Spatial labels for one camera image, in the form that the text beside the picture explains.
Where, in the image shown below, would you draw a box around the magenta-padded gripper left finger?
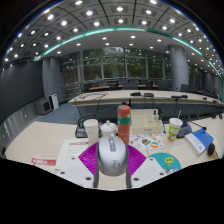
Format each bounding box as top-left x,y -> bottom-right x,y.
57,142 -> 100,189

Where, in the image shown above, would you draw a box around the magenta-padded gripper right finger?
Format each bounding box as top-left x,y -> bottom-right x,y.
125,143 -> 168,190

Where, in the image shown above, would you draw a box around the silver computer mouse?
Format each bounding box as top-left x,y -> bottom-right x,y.
96,135 -> 128,177

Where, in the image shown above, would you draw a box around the round teal cartoon mouse pad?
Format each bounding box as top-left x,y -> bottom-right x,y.
148,152 -> 182,176

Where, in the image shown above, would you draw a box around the cream booklet with red header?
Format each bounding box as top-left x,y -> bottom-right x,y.
54,137 -> 90,171

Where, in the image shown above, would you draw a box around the colourful sticker sheet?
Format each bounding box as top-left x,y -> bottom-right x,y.
128,133 -> 166,151

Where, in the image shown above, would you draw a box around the red and white fan-print poster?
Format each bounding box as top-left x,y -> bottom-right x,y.
30,157 -> 57,173

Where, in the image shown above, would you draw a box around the black conference microphone unit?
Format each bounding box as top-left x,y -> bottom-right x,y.
75,124 -> 103,139
176,121 -> 208,139

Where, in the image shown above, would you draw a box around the white paper cup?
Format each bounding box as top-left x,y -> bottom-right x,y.
83,118 -> 100,145

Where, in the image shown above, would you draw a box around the cream desk organiser tray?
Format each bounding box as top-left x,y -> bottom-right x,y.
129,108 -> 164,136

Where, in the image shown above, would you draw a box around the printed drink cup with straw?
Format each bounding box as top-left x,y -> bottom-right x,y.
167,109 -> 184,142

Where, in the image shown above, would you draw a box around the red thermos with green band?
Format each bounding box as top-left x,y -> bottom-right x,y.
116,104 -> 132,145

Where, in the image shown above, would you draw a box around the white lidded mug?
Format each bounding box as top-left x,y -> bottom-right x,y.
100,120 -> 119,139

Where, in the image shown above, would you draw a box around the blue and white book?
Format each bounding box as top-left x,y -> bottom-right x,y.
184,128 -> 215,157

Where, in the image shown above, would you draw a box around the black handheld microphone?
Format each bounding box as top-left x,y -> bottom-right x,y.
206,142 -> 221,160

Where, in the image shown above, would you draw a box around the grey box appliance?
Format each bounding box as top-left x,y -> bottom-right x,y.
34,99 -> 53,116

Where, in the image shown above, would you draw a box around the white standing appliance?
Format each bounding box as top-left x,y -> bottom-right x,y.
48,93 -> 60,110

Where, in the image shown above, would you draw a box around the long curved conference table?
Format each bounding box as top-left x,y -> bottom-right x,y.
68,89 -> 224,108

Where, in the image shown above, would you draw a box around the dark office chairs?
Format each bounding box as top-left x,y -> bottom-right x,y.
88,78 -> 201,94

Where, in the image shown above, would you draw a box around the ceiling lights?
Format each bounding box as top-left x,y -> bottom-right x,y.
3,0 -> 224,68

